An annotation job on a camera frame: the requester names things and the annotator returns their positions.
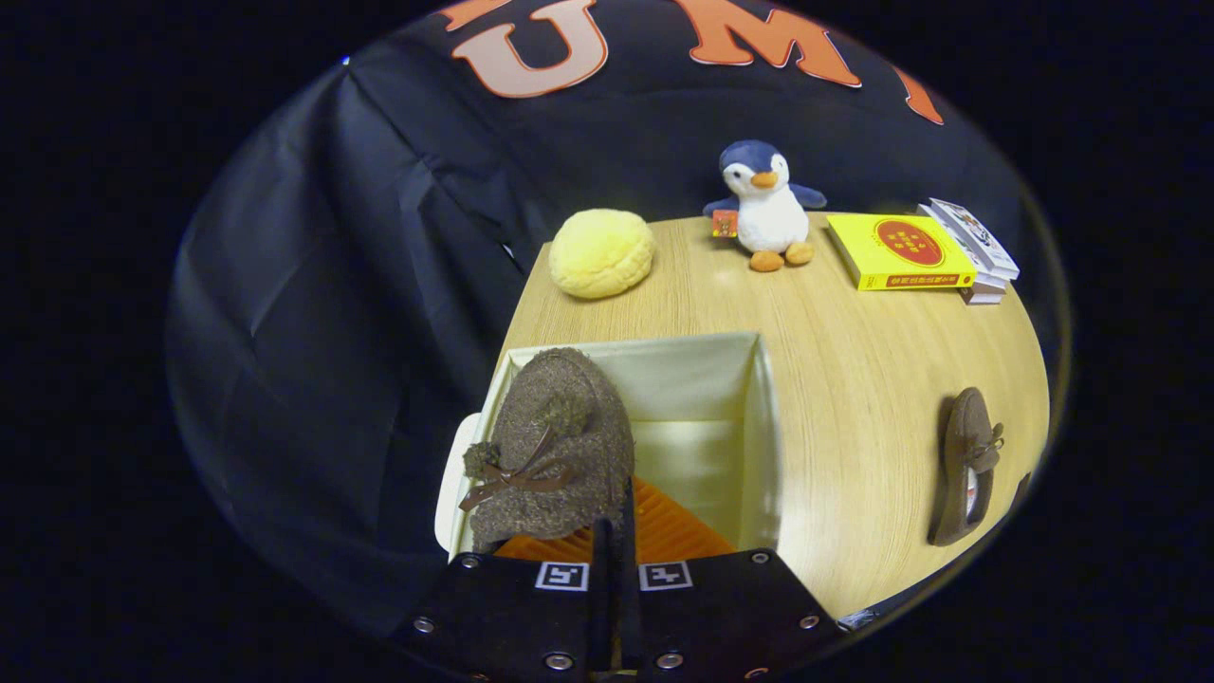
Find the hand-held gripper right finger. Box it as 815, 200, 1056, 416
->
615, 474, 847, 683

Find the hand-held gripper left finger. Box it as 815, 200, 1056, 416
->
391, 517, 616, 683

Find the brown fuzzy shoe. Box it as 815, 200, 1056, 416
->
928, 386, 1006, 548
459, 347, 636, 554

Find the beige storage box lid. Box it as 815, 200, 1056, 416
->
434, 413, 483, 556

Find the beige fabric storage box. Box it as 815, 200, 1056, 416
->
446, 330, 786, 561

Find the yellow plush bun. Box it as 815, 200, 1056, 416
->
548, 209, 657, 301

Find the penguin plush toy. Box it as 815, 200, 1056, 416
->
703, 139, 828, 273

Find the yellow book with red circle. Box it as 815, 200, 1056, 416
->
825, 212, 978, 292

